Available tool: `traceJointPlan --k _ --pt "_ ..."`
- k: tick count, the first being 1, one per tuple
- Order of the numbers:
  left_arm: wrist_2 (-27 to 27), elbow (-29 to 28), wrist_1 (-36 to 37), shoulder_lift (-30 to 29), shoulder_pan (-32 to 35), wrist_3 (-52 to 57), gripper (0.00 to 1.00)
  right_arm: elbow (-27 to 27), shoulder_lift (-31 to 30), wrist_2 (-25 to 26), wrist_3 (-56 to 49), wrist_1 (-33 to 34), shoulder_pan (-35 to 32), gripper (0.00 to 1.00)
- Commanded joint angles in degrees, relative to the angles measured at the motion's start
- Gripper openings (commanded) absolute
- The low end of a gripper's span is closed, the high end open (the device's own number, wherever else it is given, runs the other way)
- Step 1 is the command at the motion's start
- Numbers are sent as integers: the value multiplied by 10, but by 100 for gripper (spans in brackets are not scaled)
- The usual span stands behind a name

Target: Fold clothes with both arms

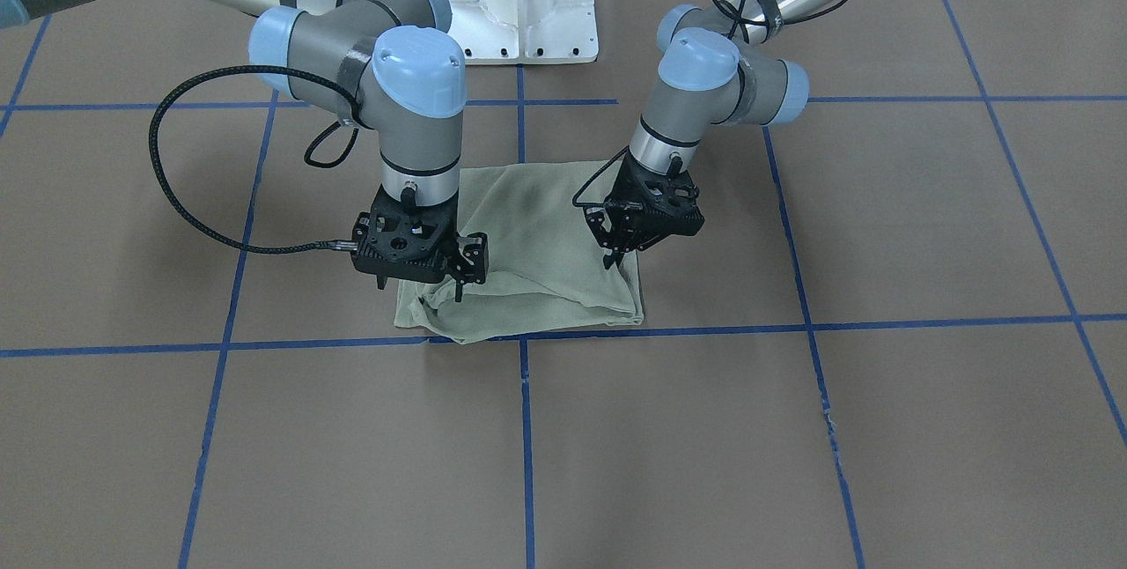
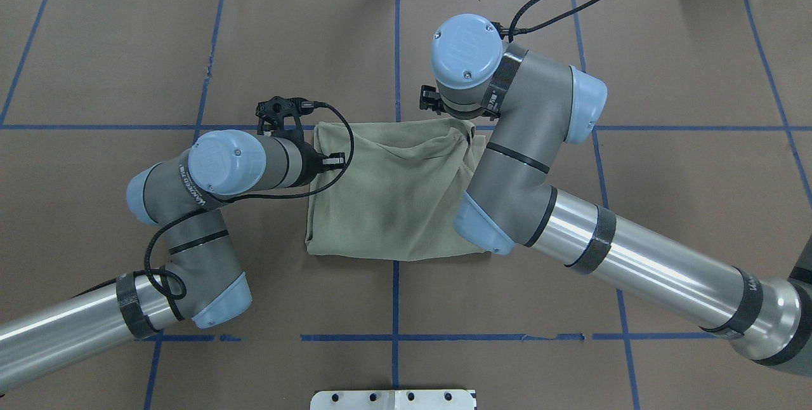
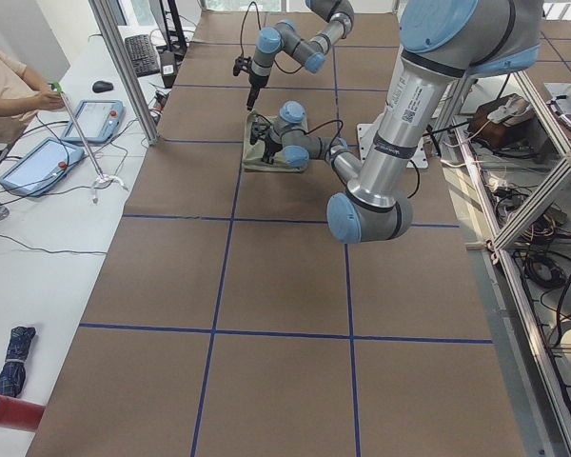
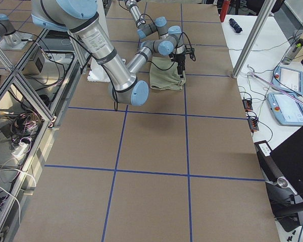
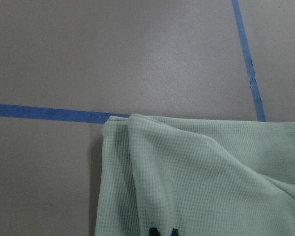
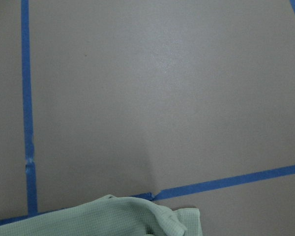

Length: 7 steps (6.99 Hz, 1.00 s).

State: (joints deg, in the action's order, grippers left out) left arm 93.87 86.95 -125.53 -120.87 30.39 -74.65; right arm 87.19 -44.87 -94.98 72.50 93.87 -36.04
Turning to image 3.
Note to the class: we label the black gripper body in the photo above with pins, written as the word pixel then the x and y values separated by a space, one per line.
pixel 255 82
pixel 269 147

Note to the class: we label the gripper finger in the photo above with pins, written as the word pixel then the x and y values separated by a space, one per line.
pixel 268 157
pixel 252 97

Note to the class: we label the green long-sleeve shirt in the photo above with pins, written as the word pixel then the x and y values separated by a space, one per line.
pixel 252 155

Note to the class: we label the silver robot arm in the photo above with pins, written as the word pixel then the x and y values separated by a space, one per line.
pixel 442 41
pixel 284 37

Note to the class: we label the person's forearm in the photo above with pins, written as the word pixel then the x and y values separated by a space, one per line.
pixel 10 107

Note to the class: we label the person's hand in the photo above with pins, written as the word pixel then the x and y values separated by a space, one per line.
pixel 48 100

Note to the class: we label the black keyboard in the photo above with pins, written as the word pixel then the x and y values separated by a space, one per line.
pixel 142 55

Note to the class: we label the black computer mouse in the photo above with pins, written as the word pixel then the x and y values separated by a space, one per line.
pixel 102 86

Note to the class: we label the far teach pendant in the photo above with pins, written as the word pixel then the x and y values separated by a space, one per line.
pixel 97 119

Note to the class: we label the teach pendant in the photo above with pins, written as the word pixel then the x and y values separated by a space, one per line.
pixel 41 168
pixel 97 119

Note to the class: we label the metal grabber tool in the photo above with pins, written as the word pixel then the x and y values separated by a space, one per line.
pixel 102 178

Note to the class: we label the brown paper table mat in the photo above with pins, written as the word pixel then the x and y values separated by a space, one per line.
pixel 227 321

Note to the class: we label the near teach pendant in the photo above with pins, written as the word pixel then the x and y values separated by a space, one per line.
pixel 41 168

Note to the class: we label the folded dark blue umbrella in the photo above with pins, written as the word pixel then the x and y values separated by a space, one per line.
pixel 13 373

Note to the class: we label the red bottle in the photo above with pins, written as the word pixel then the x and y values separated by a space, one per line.
pixel 19 414

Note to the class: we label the aluminium frame post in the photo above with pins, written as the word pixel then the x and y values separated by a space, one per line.
pixel 108 27

